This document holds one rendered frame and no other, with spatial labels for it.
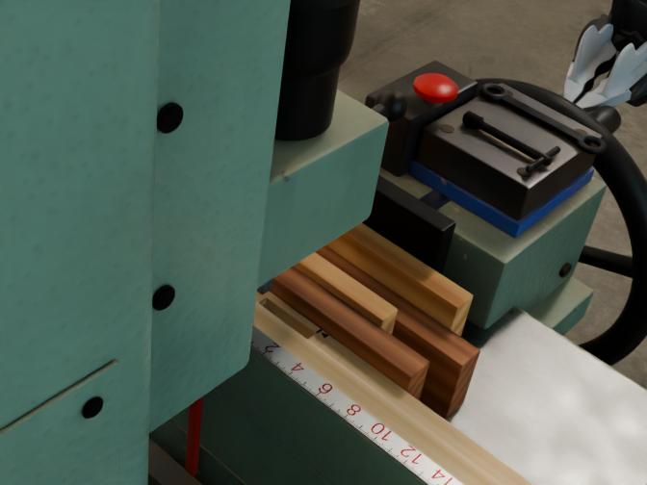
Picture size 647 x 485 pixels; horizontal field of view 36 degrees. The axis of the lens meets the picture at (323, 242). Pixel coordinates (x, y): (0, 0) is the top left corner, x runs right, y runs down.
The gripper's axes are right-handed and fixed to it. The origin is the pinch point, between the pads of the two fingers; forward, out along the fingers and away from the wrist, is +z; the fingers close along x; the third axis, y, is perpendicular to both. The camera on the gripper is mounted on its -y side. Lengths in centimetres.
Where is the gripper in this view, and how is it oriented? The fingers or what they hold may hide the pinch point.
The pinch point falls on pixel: (577, 106)
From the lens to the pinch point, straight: 91.1
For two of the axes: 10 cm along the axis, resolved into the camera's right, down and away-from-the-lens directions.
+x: 7.4, 5.0, -4.5
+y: -1.0, -5.7, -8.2
